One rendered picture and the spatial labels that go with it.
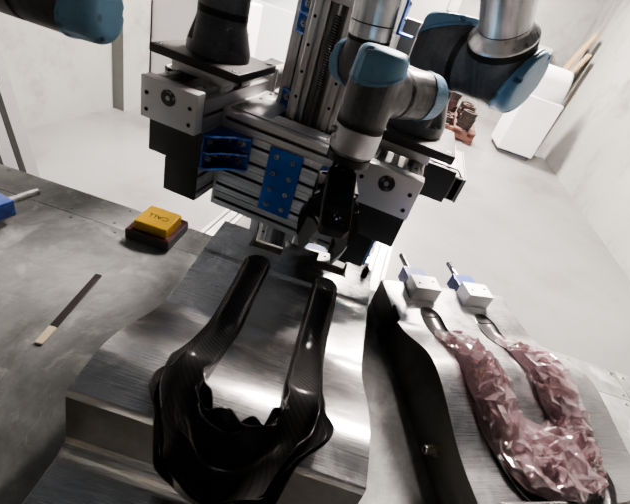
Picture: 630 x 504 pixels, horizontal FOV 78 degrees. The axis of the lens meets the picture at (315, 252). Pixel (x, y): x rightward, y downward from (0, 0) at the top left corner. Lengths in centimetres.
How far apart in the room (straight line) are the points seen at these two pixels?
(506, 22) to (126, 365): 71
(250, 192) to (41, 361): 65
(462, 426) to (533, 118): 582
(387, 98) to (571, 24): 801
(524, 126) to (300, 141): 541
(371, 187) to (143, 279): 46
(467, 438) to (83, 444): 40
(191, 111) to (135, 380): 64
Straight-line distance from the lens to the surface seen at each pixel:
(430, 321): 69
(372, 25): 72
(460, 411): 54
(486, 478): 52
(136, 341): 42
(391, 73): 58
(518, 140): 625
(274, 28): 485
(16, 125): 233
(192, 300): 52
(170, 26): 358
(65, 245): 74
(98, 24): 59
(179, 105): 92
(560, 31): 852
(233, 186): 106
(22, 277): 69
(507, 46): 78
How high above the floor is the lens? 125
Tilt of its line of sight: 34 degrees down
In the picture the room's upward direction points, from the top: 19 degrees clockwise
